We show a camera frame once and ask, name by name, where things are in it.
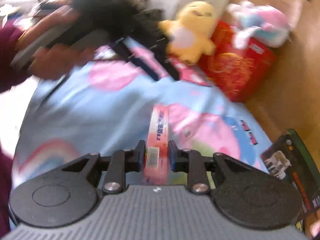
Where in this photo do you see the printed cartoon blanket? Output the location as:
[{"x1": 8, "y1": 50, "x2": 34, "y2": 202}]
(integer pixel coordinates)
[{"x1": 11, "y1": 37, "x2": 274, "y2": 189}]

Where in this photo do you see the person's left hand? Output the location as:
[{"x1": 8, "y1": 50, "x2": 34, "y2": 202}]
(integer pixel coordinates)
[{"x1": 15, "y1": 4, "x2": 98, "y2": 80}]

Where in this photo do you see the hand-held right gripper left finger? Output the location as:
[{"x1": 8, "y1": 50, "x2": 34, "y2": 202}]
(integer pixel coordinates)
[{"x1": 61, "y1": 140, "x2": 147, "y2": 194}]

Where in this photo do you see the person's maroon clothing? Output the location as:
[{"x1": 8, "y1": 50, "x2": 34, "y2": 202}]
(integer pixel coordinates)
[{"x1": 0, "y1": 146, "x2": 14, "y2": 237}]

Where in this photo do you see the red patterned pillow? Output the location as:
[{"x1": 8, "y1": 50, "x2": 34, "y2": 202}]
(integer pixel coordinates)
[{"x1": 197, "y1": 20, "x2": 277, "y2": 103}]

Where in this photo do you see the long pink snack box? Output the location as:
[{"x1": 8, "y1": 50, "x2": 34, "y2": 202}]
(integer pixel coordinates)
[{"x1": 144, "y1": 105, "x2": 171, "y2": 185}]

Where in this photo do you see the pink and white plush toy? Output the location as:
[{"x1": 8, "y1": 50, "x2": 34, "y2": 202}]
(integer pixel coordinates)
[{"x1": 227, "y1": 0, "x2": 292, "y2": 50}]

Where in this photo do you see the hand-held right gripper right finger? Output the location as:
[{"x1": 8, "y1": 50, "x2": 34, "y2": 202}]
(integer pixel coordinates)
[{"x1": 168, "y1": 140, "x2": 253, "y2": 195}]

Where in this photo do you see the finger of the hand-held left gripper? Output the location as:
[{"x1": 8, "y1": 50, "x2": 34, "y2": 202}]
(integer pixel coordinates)
[
  {"x1": 149, "y1": 38, "x2": 181, "y2": 81},
  {"x1": 109, "y1": 37, "x2": 161, "y2": 82}
]

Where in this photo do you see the flat pink red packet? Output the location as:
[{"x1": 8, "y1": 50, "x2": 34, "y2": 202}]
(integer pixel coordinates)
[{"x1": 165, "y1": 55, "x2": 213, "y2": 87}]

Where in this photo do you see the person's left forearm maroon sleeve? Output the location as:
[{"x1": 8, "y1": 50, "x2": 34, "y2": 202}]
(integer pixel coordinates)
[{"x1": 0, "y1": 21, "x2": 34, "y2": 94}]

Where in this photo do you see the black box with sheep print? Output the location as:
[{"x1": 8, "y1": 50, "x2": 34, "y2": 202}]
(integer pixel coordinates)
[{"x1": 260, "y1": 129, "x2": 320, "y2": 233}]

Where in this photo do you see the yellow plush toy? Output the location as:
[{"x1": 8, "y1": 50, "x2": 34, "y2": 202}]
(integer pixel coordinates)
[{"x1": 159, "y1": 1, "x2": 217, "y2": 65}]

